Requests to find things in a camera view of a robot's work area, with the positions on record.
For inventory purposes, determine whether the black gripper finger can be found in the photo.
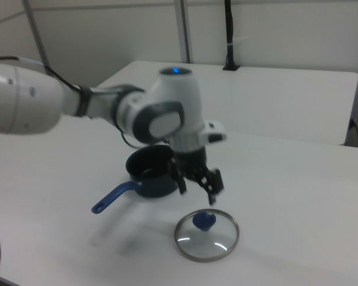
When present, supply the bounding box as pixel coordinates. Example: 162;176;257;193
168;159;188;196
193;167;226;207

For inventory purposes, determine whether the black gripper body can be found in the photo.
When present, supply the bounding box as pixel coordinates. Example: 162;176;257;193
170;145;209;181

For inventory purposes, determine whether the glass lid with blue knob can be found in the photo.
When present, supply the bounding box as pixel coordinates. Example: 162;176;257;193
173;208;240;263

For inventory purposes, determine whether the dark blue saucepan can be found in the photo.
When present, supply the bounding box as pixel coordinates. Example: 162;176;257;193
91;145;180;215

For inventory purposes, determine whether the black pole with clamp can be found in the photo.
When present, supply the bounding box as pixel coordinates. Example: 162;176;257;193
222;0;240;72

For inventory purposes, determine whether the dark cable strap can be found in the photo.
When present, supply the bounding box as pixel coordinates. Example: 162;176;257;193
76;84;94;117

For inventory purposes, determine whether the grey metal partition post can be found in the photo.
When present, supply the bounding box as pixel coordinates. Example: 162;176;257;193
21;0;51;68
175;0;196;64

